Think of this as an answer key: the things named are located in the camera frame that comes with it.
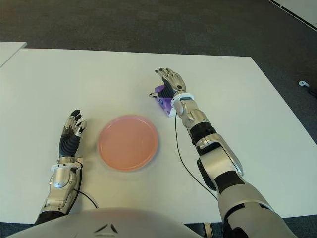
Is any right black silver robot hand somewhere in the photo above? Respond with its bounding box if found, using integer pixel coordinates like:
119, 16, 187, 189
148, 68, 186, 100

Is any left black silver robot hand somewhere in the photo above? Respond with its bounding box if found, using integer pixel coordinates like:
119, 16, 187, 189
58, 109, 88, 157

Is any purple tissue paper pack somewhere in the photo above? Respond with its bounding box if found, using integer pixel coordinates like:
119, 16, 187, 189
154, 84, 177, 119

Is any pink round plate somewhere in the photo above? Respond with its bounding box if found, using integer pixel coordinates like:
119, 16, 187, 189
97, 114, 159, 172

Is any silver robot torso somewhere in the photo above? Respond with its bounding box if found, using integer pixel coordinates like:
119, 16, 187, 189
9, 207, 206, 238

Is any white side table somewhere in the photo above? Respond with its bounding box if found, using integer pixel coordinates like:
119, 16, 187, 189
0, 41, 27, 68

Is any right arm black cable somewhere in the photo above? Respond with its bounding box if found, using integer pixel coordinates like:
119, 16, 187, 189
174, 113, 219, 202

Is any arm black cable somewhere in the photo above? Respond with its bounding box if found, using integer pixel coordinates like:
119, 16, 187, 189
74, 168, 99, 209
174, 113, 219, 202

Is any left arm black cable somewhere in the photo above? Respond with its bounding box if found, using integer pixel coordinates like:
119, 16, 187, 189
74, 168, 99, 209

